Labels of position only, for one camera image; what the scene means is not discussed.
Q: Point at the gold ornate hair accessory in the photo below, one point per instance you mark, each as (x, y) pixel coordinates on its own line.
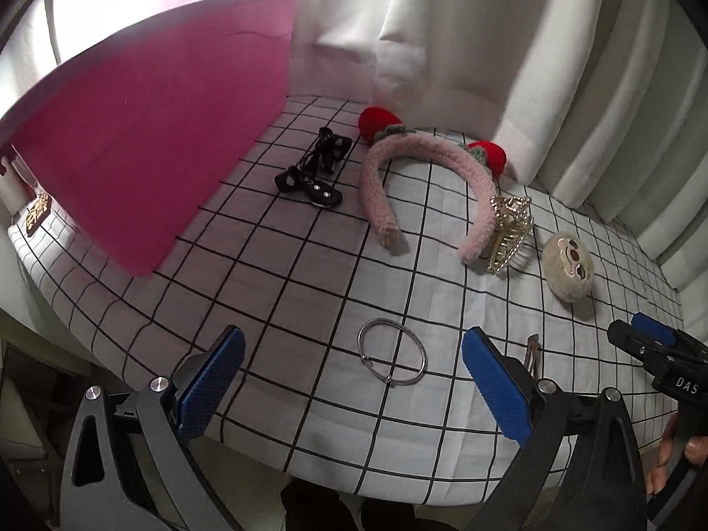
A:
(37, 214)

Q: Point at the beige round plush hair clip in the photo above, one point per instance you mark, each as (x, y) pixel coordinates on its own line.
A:
(568, 265)

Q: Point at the gold crown hair comb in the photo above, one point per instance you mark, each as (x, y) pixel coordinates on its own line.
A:
(511, 227)

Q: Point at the black bow hair clips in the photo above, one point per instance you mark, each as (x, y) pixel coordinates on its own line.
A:
(312, 174)

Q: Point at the brown snap hair clip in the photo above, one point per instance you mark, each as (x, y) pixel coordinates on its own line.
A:
(534, 355)

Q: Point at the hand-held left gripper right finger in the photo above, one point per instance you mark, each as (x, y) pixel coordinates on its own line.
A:
(495, 387)

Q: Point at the person's right hand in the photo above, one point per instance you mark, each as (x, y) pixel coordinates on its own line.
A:
(666, 453)

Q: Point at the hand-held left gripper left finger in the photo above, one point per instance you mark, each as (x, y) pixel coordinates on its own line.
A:
(213, 381)

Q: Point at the pink plastic storage box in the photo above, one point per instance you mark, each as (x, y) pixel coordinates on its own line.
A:
(138, 138)

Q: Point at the white curtain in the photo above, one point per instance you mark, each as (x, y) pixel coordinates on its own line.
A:
(498, 38)

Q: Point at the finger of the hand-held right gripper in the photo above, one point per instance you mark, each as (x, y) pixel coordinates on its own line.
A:
(655, 327)
(630, 340)

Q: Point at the white black-grid tablecloth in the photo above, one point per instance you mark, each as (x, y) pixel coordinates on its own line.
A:
(287, 298)

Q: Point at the pink fuzzy strawberry headband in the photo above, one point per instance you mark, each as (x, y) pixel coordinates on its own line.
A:
(420, 149)

